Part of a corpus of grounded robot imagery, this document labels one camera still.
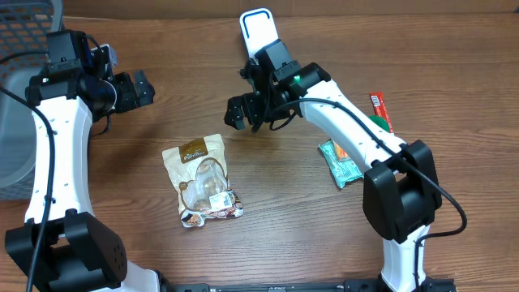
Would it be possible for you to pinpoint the white barcode scanner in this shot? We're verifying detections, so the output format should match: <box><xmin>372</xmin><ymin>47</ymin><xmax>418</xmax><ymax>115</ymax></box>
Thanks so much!
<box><xmin>239</xmin><ymin>8</ymin><xmax>279</xmax><ymax>58</ymax></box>

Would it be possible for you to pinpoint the grey plastic mesh basket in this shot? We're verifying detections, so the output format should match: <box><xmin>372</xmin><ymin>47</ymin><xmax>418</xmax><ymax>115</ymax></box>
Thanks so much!
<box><xmin>1</xmin><ymin>0</ymin><xmax>63</xmax><ymax>200</ymax></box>

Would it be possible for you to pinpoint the green lid jar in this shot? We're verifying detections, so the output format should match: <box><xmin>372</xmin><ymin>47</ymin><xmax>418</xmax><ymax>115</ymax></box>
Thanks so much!
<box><xmin>369</xmin><ymin>115</ymin><xmax>391</xmax><ymax>132</ymax></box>

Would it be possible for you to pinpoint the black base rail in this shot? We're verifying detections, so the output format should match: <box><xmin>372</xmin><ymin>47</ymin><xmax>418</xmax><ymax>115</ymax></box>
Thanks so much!
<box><xmin>169</xmin><ymin>277</ymin><xmax>457</xmax><ymax>292</ymax></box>

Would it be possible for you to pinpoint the red stick snack packet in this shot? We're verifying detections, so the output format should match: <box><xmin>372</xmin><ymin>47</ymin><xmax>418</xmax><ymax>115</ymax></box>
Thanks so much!
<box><xmin>369</xmin><ymin>92</ymin><xmax>394</xmax><ymax>135</ymax></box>

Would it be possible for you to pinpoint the orange snack packet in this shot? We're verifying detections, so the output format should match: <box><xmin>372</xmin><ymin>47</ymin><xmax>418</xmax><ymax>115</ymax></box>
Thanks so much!
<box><xmin>332</xmin><ymin>140</ymin><xmax>350</xmax><ymax>161</ymax></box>

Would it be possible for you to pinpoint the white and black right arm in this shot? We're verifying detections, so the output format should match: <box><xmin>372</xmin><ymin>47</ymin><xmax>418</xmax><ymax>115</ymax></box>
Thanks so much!
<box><xmin>224</xmin><ymin>39</ymin><xmax>442</xmax><ymax>291</ymax></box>

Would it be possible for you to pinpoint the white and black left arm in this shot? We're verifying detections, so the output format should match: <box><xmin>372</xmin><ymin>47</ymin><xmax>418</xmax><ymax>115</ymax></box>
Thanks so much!
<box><xmin>5</xmin><ymin>30</ymin><xmax>168</xmax><ymax>292</ymax></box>

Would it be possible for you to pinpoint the teal snack packet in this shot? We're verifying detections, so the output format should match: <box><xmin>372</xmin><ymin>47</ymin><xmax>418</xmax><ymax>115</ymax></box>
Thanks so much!
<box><xmin>318</xmin><ymin>140</ymin><xmax>363</xmax><ymax>189</ymax></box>

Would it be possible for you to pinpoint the beige dried food bag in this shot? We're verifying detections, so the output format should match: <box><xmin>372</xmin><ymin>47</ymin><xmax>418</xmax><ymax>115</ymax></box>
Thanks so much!
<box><xmin>162</xmin><ymin>134</ymin><xmax>243</xmax><ymax>228</ymax></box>

